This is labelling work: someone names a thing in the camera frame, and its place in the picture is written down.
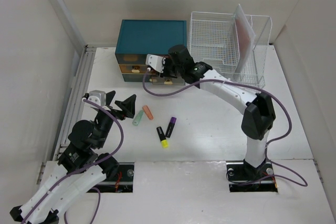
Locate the yellow cap black highlighter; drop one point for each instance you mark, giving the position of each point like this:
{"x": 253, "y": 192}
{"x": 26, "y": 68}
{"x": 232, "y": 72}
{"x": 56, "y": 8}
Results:
{"x": 162, "y": 137}

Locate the orange plastic case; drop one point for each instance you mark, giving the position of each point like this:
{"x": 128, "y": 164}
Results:
{"x": 148, "y": 112}

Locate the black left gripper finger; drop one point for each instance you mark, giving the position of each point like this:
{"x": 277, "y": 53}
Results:
{"x": 127, "y": 106}
{"x": 109, "y": 97}

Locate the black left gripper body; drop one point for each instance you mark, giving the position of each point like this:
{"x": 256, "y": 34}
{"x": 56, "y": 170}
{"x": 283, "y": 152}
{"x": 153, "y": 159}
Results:
{"x": 104, "y": 119}

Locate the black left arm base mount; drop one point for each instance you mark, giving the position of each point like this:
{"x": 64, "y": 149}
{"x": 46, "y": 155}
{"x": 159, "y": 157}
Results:
{"x": 122, "y": 182}

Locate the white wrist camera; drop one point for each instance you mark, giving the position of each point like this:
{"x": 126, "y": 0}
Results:
{"x": 96, "y": 96}
{"x": 155, "y": 62}

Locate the white wire file rack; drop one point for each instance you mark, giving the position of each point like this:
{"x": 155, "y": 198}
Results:
{"x": 213, "y": 39}

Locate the teal drawer organizer box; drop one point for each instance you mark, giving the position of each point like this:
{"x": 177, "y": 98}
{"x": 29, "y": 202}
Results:
{"x": 149, "y": 37}

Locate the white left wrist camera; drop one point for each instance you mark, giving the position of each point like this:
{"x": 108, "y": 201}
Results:
{"x": 96, "y": 96}

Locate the green translucent plastic case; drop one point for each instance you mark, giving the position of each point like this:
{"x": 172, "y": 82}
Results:
{"x": 137, "y": 119}

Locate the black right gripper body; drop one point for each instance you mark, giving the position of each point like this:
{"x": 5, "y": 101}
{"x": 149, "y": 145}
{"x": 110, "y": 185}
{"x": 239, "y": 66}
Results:
{"x": 170, "y": 70}

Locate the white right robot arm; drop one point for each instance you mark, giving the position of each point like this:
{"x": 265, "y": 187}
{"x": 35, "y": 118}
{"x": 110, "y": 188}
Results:
{"x": 256, "y": 108}

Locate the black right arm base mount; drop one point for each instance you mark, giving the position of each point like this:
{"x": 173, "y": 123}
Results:
{"x": 244, "y": 178}

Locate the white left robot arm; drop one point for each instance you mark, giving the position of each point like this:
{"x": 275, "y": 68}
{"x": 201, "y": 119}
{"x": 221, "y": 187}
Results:
{"x": 79, "y": 168}

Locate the aluminium rail frame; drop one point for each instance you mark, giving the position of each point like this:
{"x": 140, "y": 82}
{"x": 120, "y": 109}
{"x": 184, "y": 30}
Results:
{"x": 71, "y": 109}

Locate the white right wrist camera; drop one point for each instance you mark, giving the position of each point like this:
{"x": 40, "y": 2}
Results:
{"x": 155, "y": 62}

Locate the purple cap black highlighter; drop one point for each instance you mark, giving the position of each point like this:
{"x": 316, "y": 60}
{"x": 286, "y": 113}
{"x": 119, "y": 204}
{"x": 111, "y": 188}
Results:
{"x": 170, "y": 127}

